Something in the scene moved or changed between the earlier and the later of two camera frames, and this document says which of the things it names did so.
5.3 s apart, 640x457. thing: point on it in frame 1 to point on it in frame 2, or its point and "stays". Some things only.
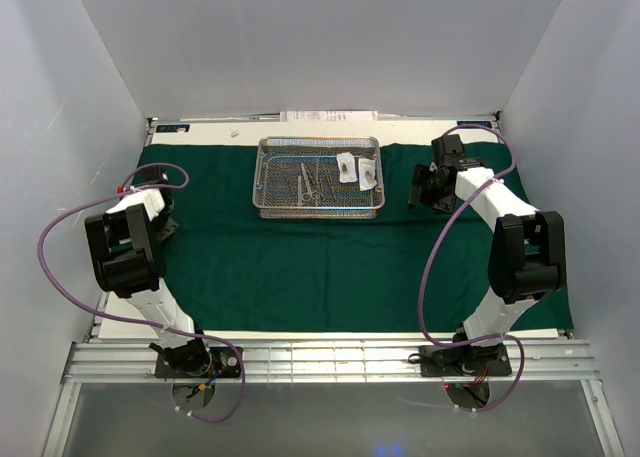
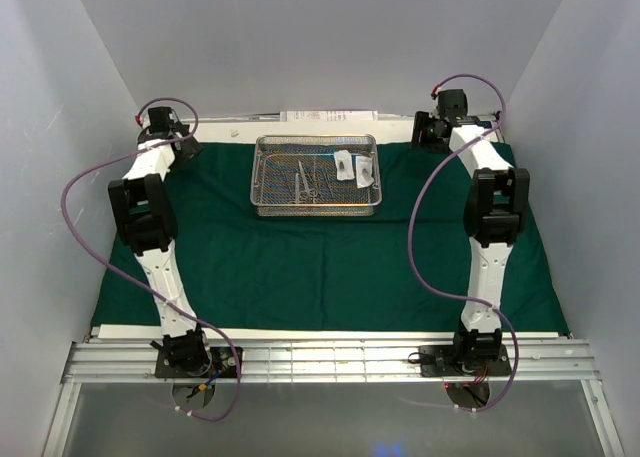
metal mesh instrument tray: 319,178 stays
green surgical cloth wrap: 406,270 stays
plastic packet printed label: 367,170 stays
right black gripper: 421,175 to 422,121
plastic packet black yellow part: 347,170 stays
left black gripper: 167,230 to 189,149
